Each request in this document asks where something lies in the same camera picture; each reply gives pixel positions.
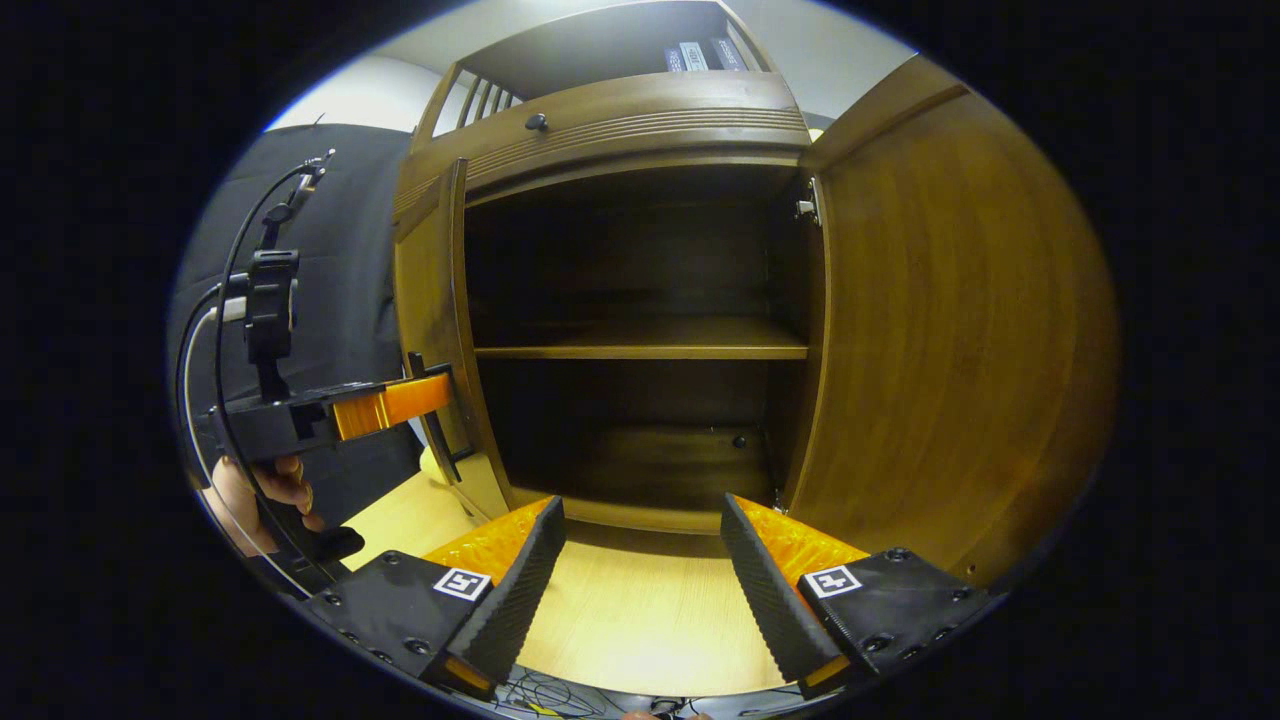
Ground wooden inner shelf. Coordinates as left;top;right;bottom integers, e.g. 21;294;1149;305
472;318;809;361

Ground black and white gripper cable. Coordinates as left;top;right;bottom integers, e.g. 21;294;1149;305
175;160;336;593

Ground cream fluffy ball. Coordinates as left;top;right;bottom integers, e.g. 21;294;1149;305
418;447;466;489

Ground tangled black floor cables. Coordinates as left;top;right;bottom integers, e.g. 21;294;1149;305
495;670;701;720

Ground wooden shoe cabinet door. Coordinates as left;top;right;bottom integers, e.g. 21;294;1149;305
392;157;491;491
785;55;1119;591

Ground black door handle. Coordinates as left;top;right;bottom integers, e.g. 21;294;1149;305
405;350;463;483

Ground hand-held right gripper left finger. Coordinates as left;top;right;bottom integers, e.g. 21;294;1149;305
300;495;567;701

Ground wooden double-door shoe cabinet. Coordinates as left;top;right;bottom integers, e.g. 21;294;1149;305
392;0;1119;591

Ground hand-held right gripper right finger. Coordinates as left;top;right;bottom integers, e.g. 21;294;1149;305
720;492;1001;701

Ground wooden cabinet drawer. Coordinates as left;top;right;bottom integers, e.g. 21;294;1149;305
395;72;813;216

